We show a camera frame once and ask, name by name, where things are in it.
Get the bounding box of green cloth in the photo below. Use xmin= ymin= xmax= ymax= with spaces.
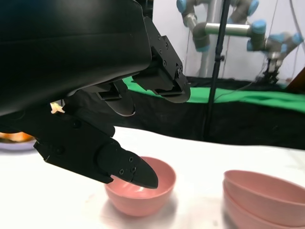
xmin=122 ymin=76 xmax=305 ymax=113

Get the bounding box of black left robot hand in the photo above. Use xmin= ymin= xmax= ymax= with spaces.
xmin=0 ymin=0 xmax=191 ymax=190

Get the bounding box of white plate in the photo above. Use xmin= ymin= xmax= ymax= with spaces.
xmin=0 ymin=131 xmax=36 ymax=153

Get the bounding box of black backdrop cloth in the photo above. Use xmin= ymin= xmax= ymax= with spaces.
xmin=64 ymin=75 xmax=305 ymax=151

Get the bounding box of pink bowl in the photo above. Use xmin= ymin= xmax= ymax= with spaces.
xmin=222 ymin=181 xmax=305 ymax=229
xmin=104 ymin=156 xmax=177 ymax=217
xmin=223 ymin=169 xmax=305 ymax=227

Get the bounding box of black tripod pole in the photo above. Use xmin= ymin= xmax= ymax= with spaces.
xmin=203 ymin=0 xmax=232 ymax=141

